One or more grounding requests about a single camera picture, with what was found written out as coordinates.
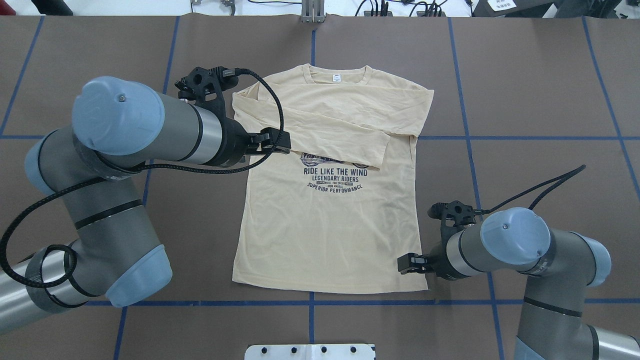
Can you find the right robot arm grey silver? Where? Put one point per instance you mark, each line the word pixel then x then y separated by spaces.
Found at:
pixel 559 266

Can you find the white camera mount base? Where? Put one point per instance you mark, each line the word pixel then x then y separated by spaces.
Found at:
pixel 331 351

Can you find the left robot arm grey silver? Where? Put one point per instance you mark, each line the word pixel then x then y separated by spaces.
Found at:
pixel 120 128

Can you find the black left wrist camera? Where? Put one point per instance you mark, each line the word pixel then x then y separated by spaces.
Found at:
pixel 206 86

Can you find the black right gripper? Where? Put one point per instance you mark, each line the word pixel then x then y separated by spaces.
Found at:
pixel 437 259

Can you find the cream long-sleeve graphic shirt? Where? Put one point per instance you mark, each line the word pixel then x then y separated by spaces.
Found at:
pixel 334 214

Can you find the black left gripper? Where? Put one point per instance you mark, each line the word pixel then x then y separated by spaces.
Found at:
pixel 233 141

